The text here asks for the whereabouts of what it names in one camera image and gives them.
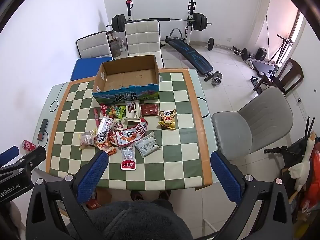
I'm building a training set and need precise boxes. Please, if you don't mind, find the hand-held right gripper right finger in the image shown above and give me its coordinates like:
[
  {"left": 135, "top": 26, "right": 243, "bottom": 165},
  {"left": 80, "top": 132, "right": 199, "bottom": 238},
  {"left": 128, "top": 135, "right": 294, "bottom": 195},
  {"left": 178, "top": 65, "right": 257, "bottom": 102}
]
[{"left": 211, "top": 151, "right": 294, "bottom": 240}]

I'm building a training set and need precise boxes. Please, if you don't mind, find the black phone cable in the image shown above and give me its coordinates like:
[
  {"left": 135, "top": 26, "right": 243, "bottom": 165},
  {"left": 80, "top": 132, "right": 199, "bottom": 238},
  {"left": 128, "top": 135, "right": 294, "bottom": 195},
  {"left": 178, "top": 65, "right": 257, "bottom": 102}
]
[{"left": 32, "top": 130, "right": 49, "bottom": 148}]

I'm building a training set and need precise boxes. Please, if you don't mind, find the racked barbell with black plates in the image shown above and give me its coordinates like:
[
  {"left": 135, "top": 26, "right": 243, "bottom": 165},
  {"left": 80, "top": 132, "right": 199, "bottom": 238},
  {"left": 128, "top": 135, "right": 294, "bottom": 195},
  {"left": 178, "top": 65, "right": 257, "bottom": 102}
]
[{"left": 105, "top": 12, "right": 212, "bottom": 32}]

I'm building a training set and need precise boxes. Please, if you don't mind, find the long floor barbell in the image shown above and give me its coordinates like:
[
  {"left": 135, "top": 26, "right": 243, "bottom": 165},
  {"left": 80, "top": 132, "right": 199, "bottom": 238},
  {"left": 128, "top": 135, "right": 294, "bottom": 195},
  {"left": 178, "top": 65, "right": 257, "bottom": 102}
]
[{"left": 207, "top": 37, "right": 248, "bottom": 61}]

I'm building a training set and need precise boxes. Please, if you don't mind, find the green snack packet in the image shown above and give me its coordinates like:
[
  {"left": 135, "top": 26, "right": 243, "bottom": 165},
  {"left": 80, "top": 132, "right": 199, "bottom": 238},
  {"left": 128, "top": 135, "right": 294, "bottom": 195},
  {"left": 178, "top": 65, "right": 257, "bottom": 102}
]
[{"left": 114, "top": 106, "right": 127, "bottom": 120}]

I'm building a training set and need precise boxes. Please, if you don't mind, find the large red chicken feet packet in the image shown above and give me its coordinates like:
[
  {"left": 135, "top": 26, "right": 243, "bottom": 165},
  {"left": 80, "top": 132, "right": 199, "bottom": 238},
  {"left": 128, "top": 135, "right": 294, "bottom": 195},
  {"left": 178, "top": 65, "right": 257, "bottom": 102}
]
[{"left": 115, "top": 119, "right": 148, "bottom": 147}]

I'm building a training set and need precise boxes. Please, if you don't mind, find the red sausage pack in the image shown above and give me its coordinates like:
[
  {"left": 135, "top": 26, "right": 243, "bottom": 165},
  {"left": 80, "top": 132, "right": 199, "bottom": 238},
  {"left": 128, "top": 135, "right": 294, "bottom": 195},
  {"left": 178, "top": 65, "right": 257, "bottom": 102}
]
[{"left": 139, "top": 104, "right": 160, "bottom": 117}]

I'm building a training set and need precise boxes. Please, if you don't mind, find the white chocolate stick box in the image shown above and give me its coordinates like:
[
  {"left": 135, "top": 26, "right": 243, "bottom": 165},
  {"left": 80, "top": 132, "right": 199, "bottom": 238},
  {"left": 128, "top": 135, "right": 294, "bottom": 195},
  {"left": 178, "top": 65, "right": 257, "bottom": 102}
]
[{"left": 124, "top": 100, "right": 141, "bottom": 120}]

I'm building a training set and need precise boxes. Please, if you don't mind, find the black smartphone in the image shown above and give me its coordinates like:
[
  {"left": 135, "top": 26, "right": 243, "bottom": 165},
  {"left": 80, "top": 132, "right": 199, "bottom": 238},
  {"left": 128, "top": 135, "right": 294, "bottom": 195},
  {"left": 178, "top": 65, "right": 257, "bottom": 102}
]
[{"left": 37, "top": 119, "right": 49, "bottom": 140}]

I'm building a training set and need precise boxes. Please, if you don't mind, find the black scooter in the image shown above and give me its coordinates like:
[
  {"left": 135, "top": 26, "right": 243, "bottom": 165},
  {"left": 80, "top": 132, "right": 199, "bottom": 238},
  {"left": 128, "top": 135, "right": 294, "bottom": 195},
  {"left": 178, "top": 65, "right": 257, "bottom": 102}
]
[{"left": 264, "top": 137, "right": 310, "bottom": 170}]

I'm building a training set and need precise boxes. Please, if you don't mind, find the white goose plush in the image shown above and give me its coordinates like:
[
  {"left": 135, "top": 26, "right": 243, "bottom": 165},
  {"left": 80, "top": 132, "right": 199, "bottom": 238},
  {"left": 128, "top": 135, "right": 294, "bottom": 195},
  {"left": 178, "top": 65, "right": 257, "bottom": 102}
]
[{"left": 289, "top": 132, "right": 318, "bottom": 193}]

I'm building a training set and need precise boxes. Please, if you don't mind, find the chrome dumbbell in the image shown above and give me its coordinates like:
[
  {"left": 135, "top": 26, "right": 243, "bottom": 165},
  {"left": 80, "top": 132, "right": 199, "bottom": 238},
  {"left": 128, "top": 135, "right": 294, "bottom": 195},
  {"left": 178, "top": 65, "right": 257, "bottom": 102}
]
[{"left": 204, "top": 71, "right": 223, "bottom": 85}]

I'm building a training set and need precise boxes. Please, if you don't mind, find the dark wooden chair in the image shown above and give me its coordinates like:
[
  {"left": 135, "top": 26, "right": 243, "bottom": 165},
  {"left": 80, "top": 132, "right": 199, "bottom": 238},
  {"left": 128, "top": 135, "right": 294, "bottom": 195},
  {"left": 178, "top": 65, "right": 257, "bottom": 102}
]
[{"left": 271, "top": 58, "right": 304, "bottom": 95}]

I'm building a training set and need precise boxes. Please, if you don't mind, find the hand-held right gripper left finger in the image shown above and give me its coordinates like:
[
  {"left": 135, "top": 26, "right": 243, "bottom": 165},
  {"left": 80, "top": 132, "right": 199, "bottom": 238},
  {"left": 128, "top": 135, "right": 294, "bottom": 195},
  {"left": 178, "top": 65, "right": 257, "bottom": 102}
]
[{"left": 25, "top": 151, "right": 109, "bottom": 240}]

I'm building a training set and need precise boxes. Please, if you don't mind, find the small white red packet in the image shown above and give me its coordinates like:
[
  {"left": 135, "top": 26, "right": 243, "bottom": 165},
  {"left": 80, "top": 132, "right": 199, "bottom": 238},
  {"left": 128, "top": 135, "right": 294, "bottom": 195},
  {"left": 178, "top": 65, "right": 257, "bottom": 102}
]
[{"left": 110, "top": 119, "right": 124, "bottom": 132}]

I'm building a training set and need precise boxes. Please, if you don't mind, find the yellow panda snack packet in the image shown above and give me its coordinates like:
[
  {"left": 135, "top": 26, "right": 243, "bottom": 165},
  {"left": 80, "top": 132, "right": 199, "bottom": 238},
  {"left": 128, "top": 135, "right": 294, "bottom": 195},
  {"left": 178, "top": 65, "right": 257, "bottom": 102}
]
[{"left": 158, "top": 109, "right": 177, "bottom": 130}]

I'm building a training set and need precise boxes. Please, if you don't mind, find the black speaker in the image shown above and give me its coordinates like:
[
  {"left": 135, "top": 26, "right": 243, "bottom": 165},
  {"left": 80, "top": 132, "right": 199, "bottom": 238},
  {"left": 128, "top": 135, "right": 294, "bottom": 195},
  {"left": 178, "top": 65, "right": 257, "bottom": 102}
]
[{"left": 255, "top": 47, "right": 268, "bottom": 60}]

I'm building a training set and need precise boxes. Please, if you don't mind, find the grey white snack packet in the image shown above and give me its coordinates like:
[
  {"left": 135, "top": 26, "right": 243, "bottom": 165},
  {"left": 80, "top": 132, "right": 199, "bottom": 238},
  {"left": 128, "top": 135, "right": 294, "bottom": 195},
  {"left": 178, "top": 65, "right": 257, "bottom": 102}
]
[{"left": 134, "top": 131, "right": 162, "bottom": 158}]

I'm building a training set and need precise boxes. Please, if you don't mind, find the chair with blue cushion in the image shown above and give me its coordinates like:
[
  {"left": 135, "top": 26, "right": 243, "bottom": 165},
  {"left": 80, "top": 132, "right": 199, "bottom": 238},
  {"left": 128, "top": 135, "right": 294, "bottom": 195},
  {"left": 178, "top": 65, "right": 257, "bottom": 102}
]
[{"left": 76, "top": 31, "right": 115, "bottom": 60}]

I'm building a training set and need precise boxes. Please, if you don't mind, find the colourful candy packet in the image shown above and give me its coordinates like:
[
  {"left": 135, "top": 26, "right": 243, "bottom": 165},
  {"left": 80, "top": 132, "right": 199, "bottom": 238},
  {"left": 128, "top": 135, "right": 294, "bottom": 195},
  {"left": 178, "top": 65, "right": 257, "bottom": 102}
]
[{"left": 100, "top": 104, "right": 117, "bottom": 117}]

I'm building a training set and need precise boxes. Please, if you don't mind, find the red soda can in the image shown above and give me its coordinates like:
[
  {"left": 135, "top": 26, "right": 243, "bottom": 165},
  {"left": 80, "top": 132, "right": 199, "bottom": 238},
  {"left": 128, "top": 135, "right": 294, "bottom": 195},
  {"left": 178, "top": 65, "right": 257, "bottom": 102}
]
[{"left": 22, "top": 140, "right": 37, "bottom": 152}]

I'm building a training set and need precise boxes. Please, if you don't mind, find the long white red-label packet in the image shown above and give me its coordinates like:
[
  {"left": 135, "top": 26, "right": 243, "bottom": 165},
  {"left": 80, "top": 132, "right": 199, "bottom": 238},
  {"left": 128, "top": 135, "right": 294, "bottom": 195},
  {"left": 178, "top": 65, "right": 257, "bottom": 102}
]
[{"left": 96, "top": 116, "right": 113, "bottom": 138}]

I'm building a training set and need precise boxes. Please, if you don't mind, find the black exercise machine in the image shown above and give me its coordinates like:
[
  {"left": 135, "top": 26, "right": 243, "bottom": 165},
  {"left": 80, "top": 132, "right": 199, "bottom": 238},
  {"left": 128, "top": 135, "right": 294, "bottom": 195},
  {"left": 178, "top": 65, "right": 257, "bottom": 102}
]
[{"left": 276, "top": 34, "right": 297, "bottom": 63}]

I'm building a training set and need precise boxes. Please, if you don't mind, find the orange bag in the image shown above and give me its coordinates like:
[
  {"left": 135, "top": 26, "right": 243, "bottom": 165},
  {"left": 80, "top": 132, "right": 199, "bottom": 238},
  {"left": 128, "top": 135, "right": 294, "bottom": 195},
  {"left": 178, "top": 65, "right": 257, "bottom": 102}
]
[{"left": 300, "top": 145, "right": 320, "bottom": 210}]

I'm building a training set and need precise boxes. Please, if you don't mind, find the clear packet with red label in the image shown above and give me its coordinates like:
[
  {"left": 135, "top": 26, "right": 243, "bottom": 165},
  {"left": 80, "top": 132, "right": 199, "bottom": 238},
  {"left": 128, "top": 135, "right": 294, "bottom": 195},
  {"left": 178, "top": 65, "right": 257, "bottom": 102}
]
[{"left": 120, "top": 146, "right": 137, "bottom": 170}]

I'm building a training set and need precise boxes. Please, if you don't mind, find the grey flat bench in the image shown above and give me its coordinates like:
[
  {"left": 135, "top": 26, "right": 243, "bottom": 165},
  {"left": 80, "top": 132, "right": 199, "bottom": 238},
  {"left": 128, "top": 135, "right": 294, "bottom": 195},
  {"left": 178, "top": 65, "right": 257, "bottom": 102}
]
[{"left": 250, "top": 57, "right": 282, "bottom": 79}]

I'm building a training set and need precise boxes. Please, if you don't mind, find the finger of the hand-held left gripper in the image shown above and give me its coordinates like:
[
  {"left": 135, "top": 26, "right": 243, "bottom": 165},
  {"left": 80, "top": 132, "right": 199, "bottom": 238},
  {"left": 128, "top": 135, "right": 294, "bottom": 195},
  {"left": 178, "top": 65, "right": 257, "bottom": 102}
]
[
  {"left": 0, "top": 146, "right": 19, "bottom": 166},
  {"left": 0, "top": 146, "right": 47, "bottom": 180}
]

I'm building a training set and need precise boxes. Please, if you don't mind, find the person's dark fleece top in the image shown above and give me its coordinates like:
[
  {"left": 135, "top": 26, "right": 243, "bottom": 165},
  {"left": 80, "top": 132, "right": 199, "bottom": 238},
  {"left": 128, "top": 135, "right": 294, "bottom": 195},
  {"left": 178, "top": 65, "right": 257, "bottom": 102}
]
[{"left": 85, "top": 199, "right": 194, "bottom": 240}]

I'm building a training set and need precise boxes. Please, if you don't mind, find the tall white padded chair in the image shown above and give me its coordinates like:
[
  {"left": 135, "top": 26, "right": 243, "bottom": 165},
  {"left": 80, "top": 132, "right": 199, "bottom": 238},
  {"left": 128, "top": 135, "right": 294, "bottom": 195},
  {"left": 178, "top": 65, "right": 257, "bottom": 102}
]
[{"left": 124, "top": 19, "right": 165, "bottom": 68}]

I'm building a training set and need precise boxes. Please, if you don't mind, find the blue cushion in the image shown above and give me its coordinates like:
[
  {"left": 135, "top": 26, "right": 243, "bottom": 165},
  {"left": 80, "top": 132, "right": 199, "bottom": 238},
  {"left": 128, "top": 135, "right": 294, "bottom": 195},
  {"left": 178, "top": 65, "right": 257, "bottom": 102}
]
[{"left": 70, "top": 57, "right": 112, "bottom": 81}]

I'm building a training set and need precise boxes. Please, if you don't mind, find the red box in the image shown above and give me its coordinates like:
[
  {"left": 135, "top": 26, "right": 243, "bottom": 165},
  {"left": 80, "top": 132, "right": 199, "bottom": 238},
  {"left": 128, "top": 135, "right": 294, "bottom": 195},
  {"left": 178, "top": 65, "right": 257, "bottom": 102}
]
[{"left": 86, "top": 197, "right": 102, "bottom": 209}]

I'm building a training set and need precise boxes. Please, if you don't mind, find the checkered table mat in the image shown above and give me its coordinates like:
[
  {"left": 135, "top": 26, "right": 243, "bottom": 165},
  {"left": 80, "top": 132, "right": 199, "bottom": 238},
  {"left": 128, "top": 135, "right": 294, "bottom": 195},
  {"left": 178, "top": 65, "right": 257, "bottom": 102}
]
[{"left": 46, "top": 69, "right": 213, "bottom": 190}]

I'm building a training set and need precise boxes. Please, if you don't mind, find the grey shell chair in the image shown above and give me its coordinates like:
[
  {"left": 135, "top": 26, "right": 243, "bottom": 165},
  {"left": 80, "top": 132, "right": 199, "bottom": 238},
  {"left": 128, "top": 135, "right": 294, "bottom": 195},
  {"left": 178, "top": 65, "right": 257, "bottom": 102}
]
[{"left": 211, "top": 87, "right": 294, "bottom": 160}]

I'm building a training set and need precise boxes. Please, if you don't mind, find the cardboard box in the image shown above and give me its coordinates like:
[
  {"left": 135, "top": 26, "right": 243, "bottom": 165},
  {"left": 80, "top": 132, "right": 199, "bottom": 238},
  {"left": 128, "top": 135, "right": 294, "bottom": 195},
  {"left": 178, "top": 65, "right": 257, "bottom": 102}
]
[{"left": 92, "top": 54, "right": 160, "bottom": 105}]

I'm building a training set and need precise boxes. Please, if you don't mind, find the orange panda snack packet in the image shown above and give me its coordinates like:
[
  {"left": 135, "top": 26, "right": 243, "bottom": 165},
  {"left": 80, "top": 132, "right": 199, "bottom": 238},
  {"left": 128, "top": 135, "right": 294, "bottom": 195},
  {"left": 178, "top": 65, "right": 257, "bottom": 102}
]
[{"left": 94, "top": 132, "right": 112, "bottom": 150}]

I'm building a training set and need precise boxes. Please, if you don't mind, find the beige translucent snack packet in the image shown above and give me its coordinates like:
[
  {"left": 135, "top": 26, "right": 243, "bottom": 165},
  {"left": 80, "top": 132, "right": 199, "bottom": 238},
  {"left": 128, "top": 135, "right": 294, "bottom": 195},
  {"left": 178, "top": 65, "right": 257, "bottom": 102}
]
[{"left": 79, "top": 129, "right": 97, "bottom": 151}]

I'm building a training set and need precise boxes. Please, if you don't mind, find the black sit-up bench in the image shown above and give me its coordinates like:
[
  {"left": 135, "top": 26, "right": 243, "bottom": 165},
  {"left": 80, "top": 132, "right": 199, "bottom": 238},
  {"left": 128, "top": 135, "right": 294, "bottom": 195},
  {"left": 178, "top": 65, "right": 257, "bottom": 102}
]
[{"left": 165, "top": 27, "right": 214, "bottom": 75}]

